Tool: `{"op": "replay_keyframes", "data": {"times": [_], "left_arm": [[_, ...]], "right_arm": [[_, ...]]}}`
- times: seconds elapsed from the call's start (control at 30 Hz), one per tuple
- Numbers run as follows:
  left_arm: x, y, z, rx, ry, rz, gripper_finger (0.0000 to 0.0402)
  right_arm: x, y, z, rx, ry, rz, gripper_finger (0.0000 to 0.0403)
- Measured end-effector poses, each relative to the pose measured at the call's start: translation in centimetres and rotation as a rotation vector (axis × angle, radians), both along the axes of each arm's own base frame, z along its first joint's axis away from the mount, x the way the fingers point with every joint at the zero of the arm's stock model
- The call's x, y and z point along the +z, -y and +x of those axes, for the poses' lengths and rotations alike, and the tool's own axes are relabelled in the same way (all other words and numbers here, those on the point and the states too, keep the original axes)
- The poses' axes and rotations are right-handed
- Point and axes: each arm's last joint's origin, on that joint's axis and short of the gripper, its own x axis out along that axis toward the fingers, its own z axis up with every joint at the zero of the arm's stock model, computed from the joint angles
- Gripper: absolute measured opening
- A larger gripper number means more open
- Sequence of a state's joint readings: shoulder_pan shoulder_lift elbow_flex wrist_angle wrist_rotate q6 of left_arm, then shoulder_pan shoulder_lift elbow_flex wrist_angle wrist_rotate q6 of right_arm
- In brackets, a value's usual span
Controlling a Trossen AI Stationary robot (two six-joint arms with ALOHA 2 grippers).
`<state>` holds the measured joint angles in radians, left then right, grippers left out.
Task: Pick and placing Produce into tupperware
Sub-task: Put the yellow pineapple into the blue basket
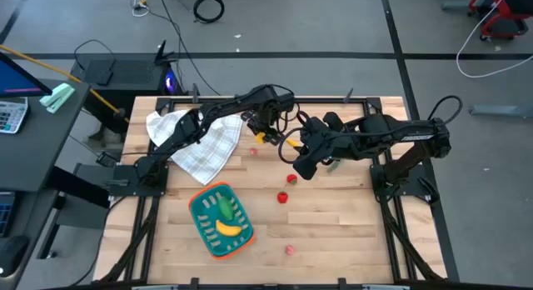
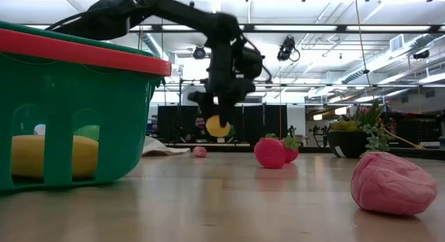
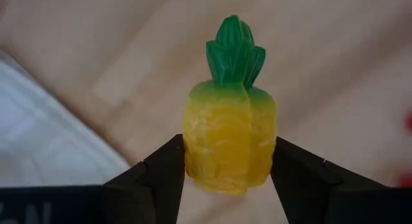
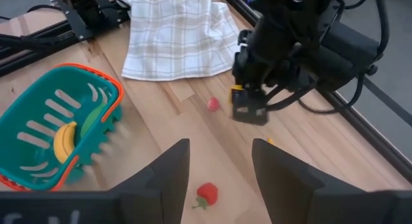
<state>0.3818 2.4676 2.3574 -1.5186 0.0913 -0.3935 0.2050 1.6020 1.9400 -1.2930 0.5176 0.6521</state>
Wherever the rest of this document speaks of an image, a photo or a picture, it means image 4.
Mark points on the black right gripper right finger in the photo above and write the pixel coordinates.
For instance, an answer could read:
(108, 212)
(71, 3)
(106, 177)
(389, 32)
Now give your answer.
(289, 198)

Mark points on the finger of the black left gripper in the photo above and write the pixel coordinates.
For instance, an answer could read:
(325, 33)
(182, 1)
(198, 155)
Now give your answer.
(239, 109)
(259, 111)

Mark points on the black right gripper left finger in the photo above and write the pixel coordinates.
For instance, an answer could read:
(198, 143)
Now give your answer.
(154, 198)

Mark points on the small pink toy fruit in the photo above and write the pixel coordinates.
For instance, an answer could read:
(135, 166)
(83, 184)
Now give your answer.
(213, 104)

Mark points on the small yellow toy piece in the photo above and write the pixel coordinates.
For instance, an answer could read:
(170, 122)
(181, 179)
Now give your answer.
(270, 141)

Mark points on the red toy strawberry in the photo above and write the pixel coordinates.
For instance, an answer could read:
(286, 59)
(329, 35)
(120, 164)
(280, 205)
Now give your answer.
(208, 193)

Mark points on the green toy vegetable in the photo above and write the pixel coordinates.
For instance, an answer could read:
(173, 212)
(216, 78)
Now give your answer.
(91, 121)

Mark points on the yellow toy banana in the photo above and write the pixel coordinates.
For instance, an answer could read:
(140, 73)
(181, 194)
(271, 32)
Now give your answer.
(63, 143)

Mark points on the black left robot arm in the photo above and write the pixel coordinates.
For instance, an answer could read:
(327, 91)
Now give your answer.
(338, 50)

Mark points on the white plaid dish towel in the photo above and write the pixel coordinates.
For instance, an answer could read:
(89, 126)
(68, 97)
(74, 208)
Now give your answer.
(180, 37)

